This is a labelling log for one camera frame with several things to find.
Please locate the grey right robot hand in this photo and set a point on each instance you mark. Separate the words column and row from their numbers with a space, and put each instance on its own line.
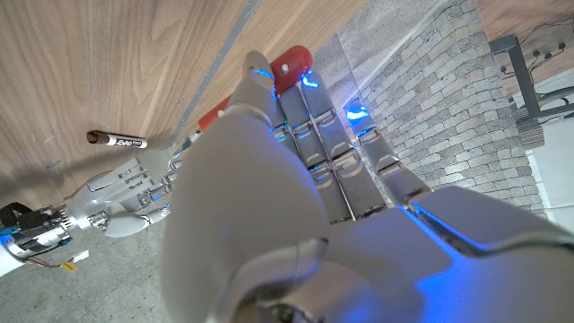
column 116, row 188

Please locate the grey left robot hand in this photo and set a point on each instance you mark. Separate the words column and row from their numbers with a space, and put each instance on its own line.
column 251, row 202

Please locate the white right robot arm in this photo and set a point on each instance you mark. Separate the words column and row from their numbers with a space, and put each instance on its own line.
column 9, row 260

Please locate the brown dry-erase marker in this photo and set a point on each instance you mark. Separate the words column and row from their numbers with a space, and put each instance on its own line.
column 123, row 142

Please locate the grey tape outline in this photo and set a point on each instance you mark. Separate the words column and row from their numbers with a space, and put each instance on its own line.
column 215, row 67

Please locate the printed office backdrop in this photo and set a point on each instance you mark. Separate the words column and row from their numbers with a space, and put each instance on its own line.
column 448, row 98

